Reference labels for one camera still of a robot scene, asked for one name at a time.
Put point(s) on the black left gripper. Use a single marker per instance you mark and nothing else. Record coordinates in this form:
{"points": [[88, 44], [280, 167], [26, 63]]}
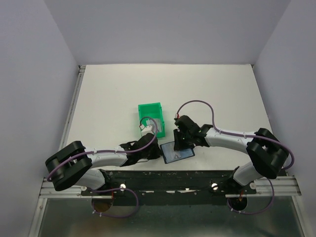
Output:
{"points": [[157, 153]]}

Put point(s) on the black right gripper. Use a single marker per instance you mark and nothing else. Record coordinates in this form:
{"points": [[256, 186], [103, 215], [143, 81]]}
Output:
{"points": [[177, 144]]}

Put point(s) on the blue leather card holder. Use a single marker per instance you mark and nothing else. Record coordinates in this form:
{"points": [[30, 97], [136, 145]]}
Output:
{"points": [[168, 150]]}

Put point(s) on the green plastic bin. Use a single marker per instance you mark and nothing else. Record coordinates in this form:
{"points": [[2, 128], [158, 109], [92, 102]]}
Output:
{"points": [[152, 111]]}

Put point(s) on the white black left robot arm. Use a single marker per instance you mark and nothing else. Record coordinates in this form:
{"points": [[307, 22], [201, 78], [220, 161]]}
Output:
{"points": [[76, 165]]}

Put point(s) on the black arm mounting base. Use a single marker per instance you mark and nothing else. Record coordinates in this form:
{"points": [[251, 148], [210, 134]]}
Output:
{"points": [[168, 187]]}

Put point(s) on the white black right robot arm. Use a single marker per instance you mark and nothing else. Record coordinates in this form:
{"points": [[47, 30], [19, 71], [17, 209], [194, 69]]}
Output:
{"points": [[267, 155]]}

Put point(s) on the aluminium table edge rail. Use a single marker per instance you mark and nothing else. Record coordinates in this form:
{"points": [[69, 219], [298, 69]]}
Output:
{"points": [[71, 111]]}

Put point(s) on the aluminium front frame rail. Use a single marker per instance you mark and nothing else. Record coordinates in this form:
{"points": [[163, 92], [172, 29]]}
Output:
{"points": [[47, 192]]}

